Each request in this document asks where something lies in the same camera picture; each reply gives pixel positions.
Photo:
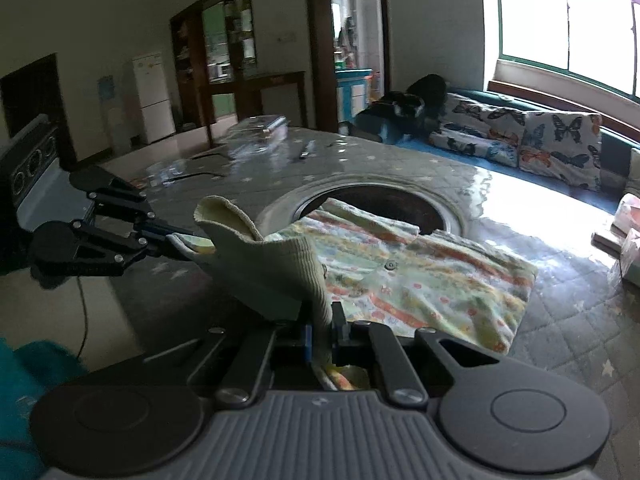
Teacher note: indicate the blue cabinet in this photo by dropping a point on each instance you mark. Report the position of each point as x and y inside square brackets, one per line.
[352, 92]

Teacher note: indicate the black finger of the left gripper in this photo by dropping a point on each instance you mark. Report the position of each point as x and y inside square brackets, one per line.
[63, 250]
[115, 198]

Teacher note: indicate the butterfly print folded quilt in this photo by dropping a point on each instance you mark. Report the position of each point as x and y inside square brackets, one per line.
[472, 128]

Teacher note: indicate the black clothes pile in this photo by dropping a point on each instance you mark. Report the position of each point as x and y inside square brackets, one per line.
[402, 116]

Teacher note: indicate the colourful striped fleece garment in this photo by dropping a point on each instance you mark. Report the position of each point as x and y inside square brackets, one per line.
[380, 270]

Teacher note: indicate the white refrigerator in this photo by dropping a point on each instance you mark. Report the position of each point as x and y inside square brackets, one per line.
[153, 98]

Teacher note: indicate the round induction hob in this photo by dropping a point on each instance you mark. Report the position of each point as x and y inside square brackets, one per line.
[387, 201]

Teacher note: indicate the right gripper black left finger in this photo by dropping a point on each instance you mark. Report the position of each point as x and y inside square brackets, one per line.
[139, 414]

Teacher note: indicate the butterfly print cushion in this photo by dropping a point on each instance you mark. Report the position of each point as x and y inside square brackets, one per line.
[565, 146]

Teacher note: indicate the clear plastic zipper bag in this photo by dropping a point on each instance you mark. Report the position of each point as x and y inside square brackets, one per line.
[255, 135]

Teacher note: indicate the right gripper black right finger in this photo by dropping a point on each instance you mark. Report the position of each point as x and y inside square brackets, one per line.
[494, 412]

